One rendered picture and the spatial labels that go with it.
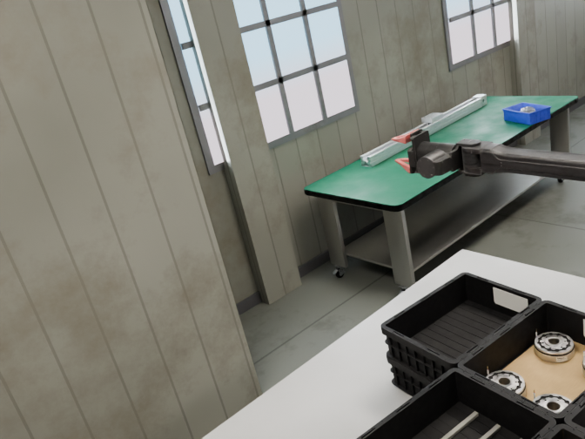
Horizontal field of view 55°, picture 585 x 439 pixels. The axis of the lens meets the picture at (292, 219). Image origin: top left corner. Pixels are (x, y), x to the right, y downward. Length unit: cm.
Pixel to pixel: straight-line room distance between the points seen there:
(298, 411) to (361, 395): 21
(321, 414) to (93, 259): 113
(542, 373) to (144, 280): 161
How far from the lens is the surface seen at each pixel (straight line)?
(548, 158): 135
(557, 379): 172
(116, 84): 240
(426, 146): 153
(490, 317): 196
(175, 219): 255
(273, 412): 193
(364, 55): 438
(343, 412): 187
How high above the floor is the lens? 193
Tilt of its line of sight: 22 degrees down
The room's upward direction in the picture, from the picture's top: 13 degrees counter-clockwise
